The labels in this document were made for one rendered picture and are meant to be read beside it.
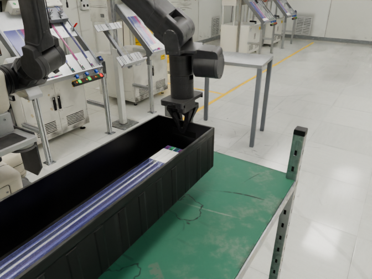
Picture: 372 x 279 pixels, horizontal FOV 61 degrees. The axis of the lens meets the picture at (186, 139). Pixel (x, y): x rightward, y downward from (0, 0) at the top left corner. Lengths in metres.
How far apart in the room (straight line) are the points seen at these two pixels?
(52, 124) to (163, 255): 2.75
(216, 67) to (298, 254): 1.56
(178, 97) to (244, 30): 6.25
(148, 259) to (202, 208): 0.19
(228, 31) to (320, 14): 3.30
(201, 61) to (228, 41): 6.44
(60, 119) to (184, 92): 2.68
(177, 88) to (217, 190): 0.29
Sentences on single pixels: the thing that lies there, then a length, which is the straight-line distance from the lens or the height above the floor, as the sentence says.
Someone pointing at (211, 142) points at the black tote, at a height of 1.09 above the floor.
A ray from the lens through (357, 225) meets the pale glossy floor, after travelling 2.43.
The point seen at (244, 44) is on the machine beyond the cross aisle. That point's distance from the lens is 7.01.
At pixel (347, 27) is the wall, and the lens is 9.59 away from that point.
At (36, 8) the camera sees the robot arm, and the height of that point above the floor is 1.38.
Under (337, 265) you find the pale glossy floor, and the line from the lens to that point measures 2.10.
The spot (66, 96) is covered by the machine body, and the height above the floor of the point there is 0.43.
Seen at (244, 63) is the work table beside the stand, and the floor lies 0.80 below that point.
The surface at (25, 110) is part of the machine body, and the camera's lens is 3.14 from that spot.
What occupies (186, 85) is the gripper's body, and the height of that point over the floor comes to 1.22.
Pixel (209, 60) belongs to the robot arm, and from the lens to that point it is 0.71.
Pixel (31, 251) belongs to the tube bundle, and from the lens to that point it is 0.59.
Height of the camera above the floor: 1.44
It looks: 27 degrees down
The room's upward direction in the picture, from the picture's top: straight up
